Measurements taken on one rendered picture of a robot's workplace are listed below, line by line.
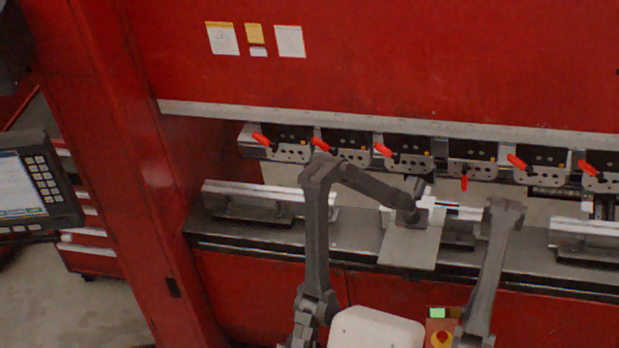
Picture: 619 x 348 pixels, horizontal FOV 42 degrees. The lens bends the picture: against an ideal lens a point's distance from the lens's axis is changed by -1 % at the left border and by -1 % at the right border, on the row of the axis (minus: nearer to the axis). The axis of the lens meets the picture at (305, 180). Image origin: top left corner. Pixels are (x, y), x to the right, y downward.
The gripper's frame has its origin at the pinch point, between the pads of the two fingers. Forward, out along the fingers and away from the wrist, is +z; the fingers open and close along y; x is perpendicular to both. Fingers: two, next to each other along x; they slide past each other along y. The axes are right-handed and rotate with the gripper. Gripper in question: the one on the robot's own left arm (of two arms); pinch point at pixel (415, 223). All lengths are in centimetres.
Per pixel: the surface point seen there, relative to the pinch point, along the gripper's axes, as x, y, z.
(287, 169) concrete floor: -58, 96, 143
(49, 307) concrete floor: 40, 184, 91
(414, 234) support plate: 3.7, -0.3, -0.5
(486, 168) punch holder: -16.5, -21.7, -13.9
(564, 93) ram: -31, -42, -43
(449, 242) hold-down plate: 2.2, -10.4, 11.1
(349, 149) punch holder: -17.2, 21.2, -18.4
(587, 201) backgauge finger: -16, -53, 10
